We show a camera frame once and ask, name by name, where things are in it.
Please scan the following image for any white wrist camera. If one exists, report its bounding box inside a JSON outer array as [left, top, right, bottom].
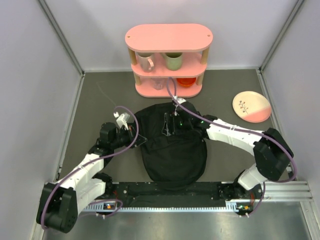
[[172, 96, 187, 112], [113, 111, 130, 130]]

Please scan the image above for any green mug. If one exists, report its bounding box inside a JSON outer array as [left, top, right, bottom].
[[160, 52, 183, 71]]

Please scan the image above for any pink and cream plate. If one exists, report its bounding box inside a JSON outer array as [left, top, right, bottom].
[[232, 91, 272, 123]]

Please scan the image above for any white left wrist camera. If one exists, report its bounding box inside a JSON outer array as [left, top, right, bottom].
[[113, 111, 130, 130]]

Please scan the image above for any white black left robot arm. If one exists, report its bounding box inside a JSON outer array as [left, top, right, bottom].
[[36, 122, 146, 233]]

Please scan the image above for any orange plastic bowl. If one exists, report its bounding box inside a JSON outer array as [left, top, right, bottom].
[[176, 77, 197, 88]]

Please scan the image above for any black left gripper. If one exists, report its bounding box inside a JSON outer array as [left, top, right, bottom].
[[111, 125, 147, 150]]

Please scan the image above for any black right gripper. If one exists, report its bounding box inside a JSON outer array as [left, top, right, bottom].
[[162, 112, 193, 137]]

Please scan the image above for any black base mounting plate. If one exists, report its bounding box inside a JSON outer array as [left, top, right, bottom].
[[109, 181, 262, 208]]

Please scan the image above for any black student backpack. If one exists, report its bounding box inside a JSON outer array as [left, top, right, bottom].
[[135, 102, 208, 190]]

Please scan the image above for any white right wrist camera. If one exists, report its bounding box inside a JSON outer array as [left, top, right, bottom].
[[172, 96, 187, 112]]

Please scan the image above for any pink mug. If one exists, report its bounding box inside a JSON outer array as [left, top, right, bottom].
[[137, 52, 155, 73]]

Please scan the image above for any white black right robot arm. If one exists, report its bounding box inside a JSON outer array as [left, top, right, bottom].
[[162, 98, 294, 198]]

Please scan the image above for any clear drinking glass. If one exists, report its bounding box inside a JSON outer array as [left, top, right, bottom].
[[152, 78, 166, 91]]

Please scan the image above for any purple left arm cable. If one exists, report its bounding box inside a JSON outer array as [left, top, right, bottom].
[[41, 105, 140, 230]]

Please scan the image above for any pink wooden shelf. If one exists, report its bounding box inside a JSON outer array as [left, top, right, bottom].
[[125, 23, 214, 98]]

